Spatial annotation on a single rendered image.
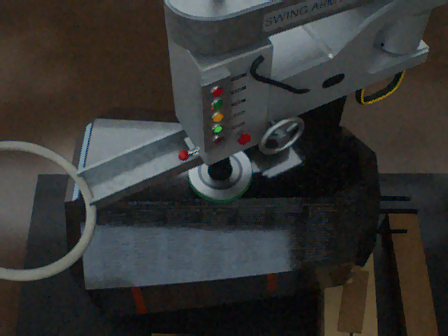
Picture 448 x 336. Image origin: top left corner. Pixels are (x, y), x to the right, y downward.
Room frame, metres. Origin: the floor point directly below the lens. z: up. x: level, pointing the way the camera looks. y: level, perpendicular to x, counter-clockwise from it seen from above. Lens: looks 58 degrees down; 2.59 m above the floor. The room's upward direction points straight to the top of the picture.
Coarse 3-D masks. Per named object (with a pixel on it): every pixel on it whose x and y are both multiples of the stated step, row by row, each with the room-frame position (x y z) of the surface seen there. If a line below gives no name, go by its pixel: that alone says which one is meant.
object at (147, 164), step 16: (144, 144) 0.97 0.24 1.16; (160, 144) 0.99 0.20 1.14; (176, 144) 1.00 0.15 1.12; (112, 160) 0.92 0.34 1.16; (128, 160) 0.94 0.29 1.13; (144, 160) 0.94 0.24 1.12; (160, 160) 0.94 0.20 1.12; (176, 160) 0.94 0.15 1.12; (192, 160) 0.92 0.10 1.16; (96, 176) 0.88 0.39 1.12; (112, 176) 0.88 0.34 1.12; (128, 176) 0.89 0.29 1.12; (144, 176) 0.86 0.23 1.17; (160, 176) 0.87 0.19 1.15; (96, 192) 0.83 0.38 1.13; (112, 192) 0.80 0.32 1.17; (128, 192) 0.82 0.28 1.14; (96, 208) 0.77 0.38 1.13
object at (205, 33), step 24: (168, 0) 0.98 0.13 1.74; (192, 0) 0.98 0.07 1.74; (216, 0) 0.97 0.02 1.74; (240, 0) 0.97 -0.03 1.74; (264, 0) 0.98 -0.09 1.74; (288, 0) 0.99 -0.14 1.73; (312, 0) 1.02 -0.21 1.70; (336, 0) 1.06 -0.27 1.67; (360, 0) 1.10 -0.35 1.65; (168, 24) 0.97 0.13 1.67; (192, 24) 0.92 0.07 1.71; (216, 24) 0.91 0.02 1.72; (240, 24) 0.93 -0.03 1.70; (264, 24) 0.96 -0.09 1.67; (288, 24) 0.99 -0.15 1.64; (192, 48) 0.92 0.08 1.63; (216, 48) 0.91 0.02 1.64
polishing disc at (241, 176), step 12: (240, 156) 1.09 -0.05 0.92; (192, 168) 1.04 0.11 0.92; (204, 168) 1.04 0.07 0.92; (240, 168) 1.04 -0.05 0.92; (192, 180) 0.99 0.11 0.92; (204, 180) 0.99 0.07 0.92; (228, 180) 0.99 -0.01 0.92; (240, 180) 0.99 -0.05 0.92; (204, 192) 0.94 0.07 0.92; (216, 192) 0.94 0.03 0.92; (228, 192) 0.94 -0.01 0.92; (240, 192) 0.95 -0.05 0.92
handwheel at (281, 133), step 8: (272, 120) 0.99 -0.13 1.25; (280, 120) 0.95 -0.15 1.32; (288, 120) 0.95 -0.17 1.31; (296, 120) 0.96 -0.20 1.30; (272, 128) 0.93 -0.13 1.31; (280, 128) 0.96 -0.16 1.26; (288, 128) 0.96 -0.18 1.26; (304, 128) 0.97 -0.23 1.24; (264, 136) 0.92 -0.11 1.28; (272, 136) 0.93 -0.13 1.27; (280, 136) 0.93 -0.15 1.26; (288, 136) 0.94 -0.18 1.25; (296, 136) 0.97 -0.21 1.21; (264, 144) 0.91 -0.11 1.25; (280, 144) 0.94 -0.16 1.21; (288, 144) 0.96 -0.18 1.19; (264, 152) 0.91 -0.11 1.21; (272, 152) 0.93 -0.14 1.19
